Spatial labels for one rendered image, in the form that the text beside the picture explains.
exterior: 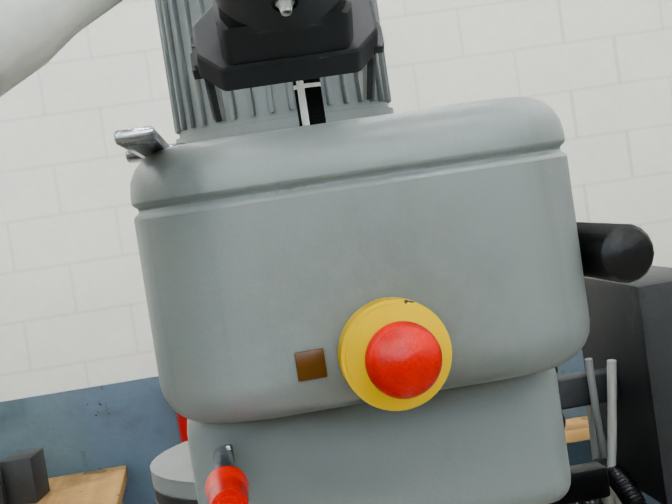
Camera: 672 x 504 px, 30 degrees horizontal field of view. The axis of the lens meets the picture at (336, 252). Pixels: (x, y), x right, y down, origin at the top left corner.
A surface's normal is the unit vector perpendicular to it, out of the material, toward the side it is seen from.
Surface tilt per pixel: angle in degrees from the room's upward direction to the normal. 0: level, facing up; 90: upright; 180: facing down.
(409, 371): 95
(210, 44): 60
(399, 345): 86
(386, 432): 90
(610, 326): 90
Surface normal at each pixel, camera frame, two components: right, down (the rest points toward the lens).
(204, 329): -0.36, 0.11
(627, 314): -0.98, 0.15
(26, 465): -0.04, 0.06
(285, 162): 0.09, -0.12
